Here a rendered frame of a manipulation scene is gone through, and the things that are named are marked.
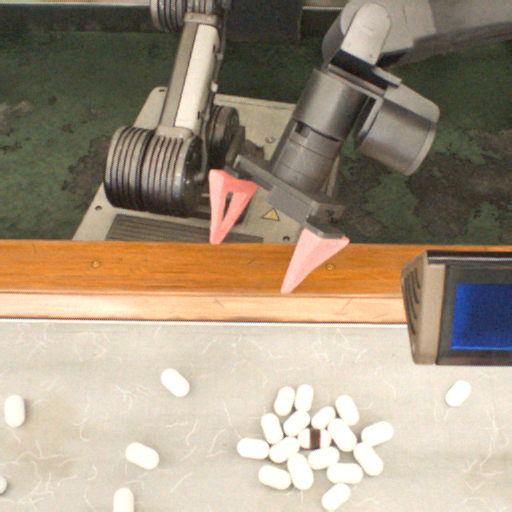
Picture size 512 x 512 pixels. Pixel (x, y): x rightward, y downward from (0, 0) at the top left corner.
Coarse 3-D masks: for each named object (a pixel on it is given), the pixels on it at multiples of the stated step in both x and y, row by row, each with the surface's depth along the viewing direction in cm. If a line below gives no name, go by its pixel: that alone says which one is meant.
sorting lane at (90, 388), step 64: (0, 320) 85; (64, 320) 85; (0, 384) 80; (64, 384) 80; (128, 384) 80; (192, 384) 80; (256, 384) 80; (320, 384) 80; (384, 384) 80; (448, 384) 80; (0, 448) 74; (64, 448) 74; (192, 448) 74; (384, 448) 74; (448, 448) 74
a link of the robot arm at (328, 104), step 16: (320, 80) 62; (336, 80) 61; (352, 80) 64; (304, 96) 63; (320, 96) 62; (336, 96) 62; (352, 96) 62; (368, 96) 64; (304, 112) 63; (320, 112) 62; (336, 112) 62; (352, 112) 63; (368, 112) 64; (304, 128) 64; (320, 128) 63; (336, 128) 63; (368, 128) 64
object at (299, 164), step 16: (288, 128) 64; (288, 144) 64; (304, 144) 63; (320, 144) 63; (336, 144) 64; (240, 160) 66; (256, 160) 68; (272, 160) 65; (288, 160) 64; (304, 160) 64; (320, 160) 64; (256, 176) 66; (272, 176) 64; (288, 176) 64; (304, 176) 64; (320, 176) 65; (304, 192) 64; (320, 192) 68; (320, 208) 63; (336, 208) 66
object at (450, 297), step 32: (416, 256) 46; (448, 256) 43; (480, 256) 43; (416, 288) 46; (448, 288) 43; (480, 288) 44; (416, 320) 45; (448, 320) 44; (480, 320) 44; (416, 352) 45; (448, 352) 45; (480, 352) 45
